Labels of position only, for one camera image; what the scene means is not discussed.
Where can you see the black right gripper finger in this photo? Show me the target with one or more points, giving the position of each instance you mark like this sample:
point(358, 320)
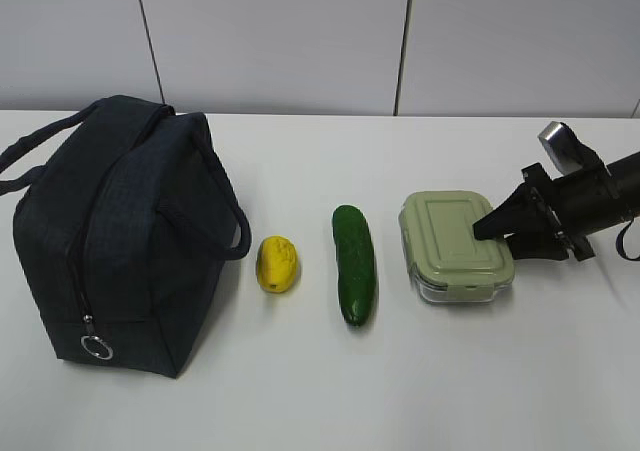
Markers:
point(536, 241)
point(524, 211)

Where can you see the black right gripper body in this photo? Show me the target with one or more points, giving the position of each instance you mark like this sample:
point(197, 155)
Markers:
point(536, 177)

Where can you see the green lidded glass container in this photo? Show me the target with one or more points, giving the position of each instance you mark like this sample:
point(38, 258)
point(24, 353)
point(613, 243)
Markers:
point(445, 262)

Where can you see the green cucumber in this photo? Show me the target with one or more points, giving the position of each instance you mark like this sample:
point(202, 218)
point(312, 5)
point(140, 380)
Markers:
point(355, 259)

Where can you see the yellow lemon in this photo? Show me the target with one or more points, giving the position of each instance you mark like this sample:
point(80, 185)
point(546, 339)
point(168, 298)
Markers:
point(277, 264)

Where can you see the dark navy lunch bag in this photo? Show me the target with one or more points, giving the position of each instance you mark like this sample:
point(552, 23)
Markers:
point(123, 232)

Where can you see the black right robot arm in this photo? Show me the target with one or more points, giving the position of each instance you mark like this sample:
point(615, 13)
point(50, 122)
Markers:
point(599, 198)

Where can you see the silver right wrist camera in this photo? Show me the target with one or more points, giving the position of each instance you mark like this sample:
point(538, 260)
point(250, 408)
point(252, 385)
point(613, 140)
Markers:
point(566, 151)

